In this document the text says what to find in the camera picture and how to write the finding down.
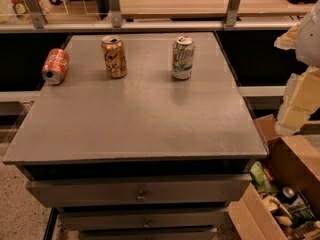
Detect white green soda can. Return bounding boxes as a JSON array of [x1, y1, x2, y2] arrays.
[[172, 36, 195, 80]]

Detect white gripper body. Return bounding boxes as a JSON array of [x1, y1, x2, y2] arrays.
[[296, 0, 320, 67]]

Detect orange gold soda can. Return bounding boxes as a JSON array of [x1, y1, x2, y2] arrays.
[[101, 35, 127, 79]]

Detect grey drawer cabinet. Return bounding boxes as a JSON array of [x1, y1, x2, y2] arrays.
[[2, 32, 269, 240]]

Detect red soda can lying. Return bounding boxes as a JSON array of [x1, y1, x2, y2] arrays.
[[42, 48, 70, 85]]

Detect cardboard box of trash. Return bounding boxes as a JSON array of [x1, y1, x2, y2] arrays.
[[229, 115, 320, 240]]

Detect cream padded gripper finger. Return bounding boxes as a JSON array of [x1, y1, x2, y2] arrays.
[[274, 25, 299, 50], [275, 67, 320, 136]]

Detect middle grey drawer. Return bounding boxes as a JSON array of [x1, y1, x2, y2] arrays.
[[60, 207, 228, 231]]

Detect right metal bracket post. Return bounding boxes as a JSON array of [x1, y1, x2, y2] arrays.
[[224, 0, 241, 27]]

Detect green snack bag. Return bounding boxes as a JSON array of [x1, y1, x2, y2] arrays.
[[250, 161, 278, 196]]

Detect metal bracket post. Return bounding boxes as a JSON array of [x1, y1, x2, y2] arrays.
[[224, 0, 241, 27], [25, 0, 47, 29], [108, 0, 122, 28]]

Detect bottom grey drawer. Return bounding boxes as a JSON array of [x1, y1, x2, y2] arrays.
[[79, 227, 217, 240]]

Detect middle metal bracket post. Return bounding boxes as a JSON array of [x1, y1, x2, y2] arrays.
[[108, 0, 122, 28]]

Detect metal railing bar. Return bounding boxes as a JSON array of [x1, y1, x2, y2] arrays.
[[0, 21, 298, 33]]

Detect top grey drawer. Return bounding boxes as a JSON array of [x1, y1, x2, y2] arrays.
[[26, 174, 251, 207]]

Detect dark can in box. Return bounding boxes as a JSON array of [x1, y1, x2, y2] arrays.
[[277, 186, 297, 204]]

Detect grey drawer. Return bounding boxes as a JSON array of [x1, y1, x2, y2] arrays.
[[60, 207, 228, 231], [26, 174, 251, 207], [79, 227, 217, 240]]

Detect left metal bracket post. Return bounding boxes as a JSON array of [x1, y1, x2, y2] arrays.
[[25, 0, 47, 29]]

